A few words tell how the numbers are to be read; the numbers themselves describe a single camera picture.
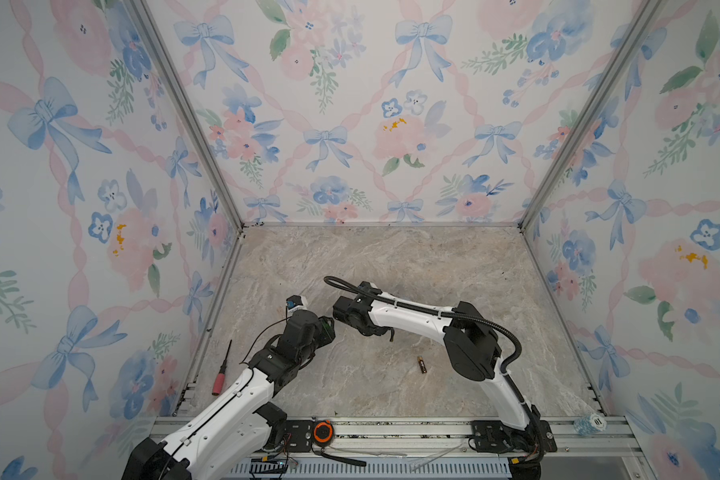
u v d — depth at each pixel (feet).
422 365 2.80
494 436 2.39
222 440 1.53
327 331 2.56
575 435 2.51
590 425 2.35
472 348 1.72
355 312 2.13
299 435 2.41
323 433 2.36
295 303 2.40
